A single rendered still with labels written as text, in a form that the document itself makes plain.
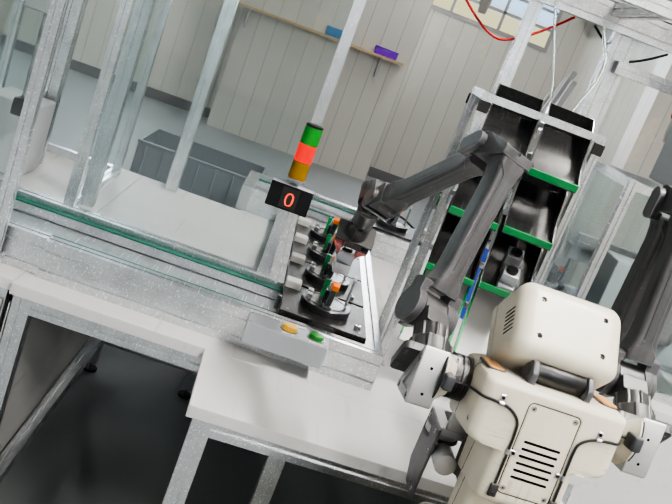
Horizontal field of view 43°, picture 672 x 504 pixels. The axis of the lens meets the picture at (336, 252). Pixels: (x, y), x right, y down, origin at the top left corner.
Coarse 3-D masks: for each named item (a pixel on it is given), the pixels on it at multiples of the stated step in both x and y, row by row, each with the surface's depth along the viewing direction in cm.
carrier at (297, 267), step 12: (288, 264) 261; (300, 264) 264; (312, 264) 257; (324, 264) 260; (300, 276) 252; (312, 276) 251; (324, 276) 252; (336, 276) 258; (348, 288) 258; (360, 288) 262; (360, 300) 251
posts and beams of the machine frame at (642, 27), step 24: (552, 0) 309; (576, 0) 309; (600, 0) 309; (624, 0) 260; (648, 0) 261; (600, 24) 311; (624, 24) 311; (648, 24) 311; (624, 72) 316; (648, 72) 315
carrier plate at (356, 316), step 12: (288, 288) 238; (288, 300) 228; (288, 312) 220; (300, 312) 223; (312, 312) 226; (360, 312) 241; (324, 324) 221; (336, 324) 224; (348, 324) 228; (360, 324) 231; (348, 336) 222; (360, 336) 222
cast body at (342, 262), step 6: (342, 252) 226; (348, 252) 227; (336, 258) 227; (342, 258) 227; (348, 258) 227; (336, 264) 226; (342, 264) 226; (348, 264) 227; (336, 270) 226; (342, 270) 226; (348, 270) 226
